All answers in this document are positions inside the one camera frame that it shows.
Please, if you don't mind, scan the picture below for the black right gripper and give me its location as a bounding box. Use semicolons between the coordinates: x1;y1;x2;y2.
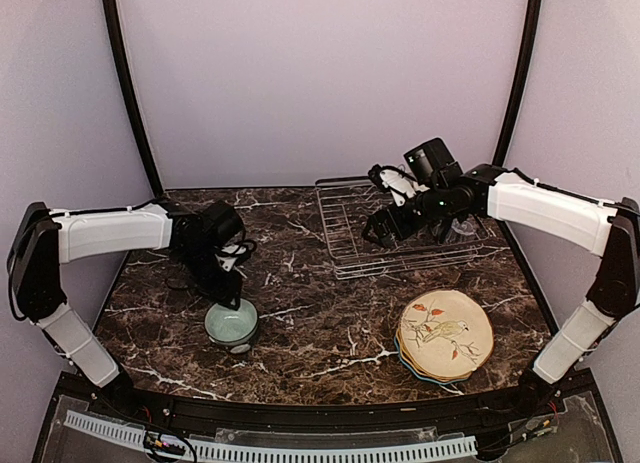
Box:
362;183;450;249

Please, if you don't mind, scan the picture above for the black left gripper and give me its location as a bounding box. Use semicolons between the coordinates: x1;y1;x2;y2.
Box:
177;244;243;311

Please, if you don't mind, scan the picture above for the green ceramic bowl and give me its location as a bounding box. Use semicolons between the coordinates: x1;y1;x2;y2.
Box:
204;299;259;354

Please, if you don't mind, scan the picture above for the clear drinking glass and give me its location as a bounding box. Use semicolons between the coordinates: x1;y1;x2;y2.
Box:
444;217;484;244

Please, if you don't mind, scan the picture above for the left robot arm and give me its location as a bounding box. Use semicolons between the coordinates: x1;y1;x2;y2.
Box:
6;198;255;419

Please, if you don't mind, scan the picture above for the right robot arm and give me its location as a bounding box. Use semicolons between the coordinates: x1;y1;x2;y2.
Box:
363;138;639;417

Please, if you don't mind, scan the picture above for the yellow plate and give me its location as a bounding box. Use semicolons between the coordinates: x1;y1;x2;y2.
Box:
394;331;476;385

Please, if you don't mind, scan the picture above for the cream bird pattern plate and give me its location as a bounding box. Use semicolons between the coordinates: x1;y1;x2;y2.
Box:
396;290;494;377

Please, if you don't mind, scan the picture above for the blue plate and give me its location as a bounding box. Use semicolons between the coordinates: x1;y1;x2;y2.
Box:
393;336;471;385

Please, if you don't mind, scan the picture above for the metal wire dish rack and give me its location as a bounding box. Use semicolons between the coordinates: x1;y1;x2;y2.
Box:
315;176;495;280

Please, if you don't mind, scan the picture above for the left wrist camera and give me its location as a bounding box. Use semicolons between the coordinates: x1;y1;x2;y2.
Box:
215;239;257;272

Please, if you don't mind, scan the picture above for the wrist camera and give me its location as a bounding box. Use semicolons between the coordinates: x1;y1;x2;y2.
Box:
367;164;419;207
215;239;257;272

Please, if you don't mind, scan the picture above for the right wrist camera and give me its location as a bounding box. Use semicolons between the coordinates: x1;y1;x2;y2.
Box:
367;164;419;207

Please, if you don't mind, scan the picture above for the white slotted cable duct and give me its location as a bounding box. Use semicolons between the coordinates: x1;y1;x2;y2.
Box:
64;410;477;462

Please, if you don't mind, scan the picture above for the right black frame post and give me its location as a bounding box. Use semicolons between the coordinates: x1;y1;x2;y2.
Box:
492;0;542;166

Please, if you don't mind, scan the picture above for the black frame post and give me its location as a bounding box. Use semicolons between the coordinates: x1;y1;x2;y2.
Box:
492;0;542;166
102;0;164;196

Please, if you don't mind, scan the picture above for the black front rail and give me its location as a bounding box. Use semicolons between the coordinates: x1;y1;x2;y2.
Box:
49;372;596;447

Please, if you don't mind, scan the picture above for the left black frame post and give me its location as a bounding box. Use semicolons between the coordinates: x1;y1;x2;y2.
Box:
102;0;164;196

